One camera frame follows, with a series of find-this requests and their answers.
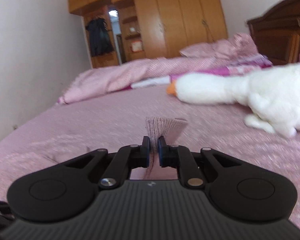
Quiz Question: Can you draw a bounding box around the pink knitted cardigan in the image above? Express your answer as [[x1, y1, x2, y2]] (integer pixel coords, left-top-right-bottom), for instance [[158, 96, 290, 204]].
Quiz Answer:
[[130, 117, 188, 180]]

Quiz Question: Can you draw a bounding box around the pink floral bed sheet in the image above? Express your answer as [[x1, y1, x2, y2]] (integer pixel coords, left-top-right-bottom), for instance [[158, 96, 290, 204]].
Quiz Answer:
[[0, 87, 300, 228]]

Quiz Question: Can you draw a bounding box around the white pillow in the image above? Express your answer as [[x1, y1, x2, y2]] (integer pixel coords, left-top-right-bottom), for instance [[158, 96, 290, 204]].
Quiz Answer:
[[130, 76, 171, 89]]

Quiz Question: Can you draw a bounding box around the black hanging jacket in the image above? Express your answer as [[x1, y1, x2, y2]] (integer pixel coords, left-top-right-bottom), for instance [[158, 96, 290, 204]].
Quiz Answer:
[[85, 17, 114, 57]]

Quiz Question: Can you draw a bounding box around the white plush goose toy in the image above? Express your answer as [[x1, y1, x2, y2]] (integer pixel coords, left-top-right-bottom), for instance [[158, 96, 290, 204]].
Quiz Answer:
[[166, 62, 300, 138]]

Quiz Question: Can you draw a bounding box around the pink checkered duvet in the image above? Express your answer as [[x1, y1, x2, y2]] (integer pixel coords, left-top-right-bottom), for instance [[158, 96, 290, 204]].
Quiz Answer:
[[57, 33, 273, 105]]

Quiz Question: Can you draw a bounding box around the light wooden wardrobe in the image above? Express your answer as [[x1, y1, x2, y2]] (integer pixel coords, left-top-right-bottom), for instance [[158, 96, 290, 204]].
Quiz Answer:
[[68, 0, 228, 61]]

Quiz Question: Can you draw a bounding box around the dark wooden headboard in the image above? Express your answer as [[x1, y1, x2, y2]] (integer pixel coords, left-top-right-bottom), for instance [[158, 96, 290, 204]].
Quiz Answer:
[[247, 0, 300, 65]]

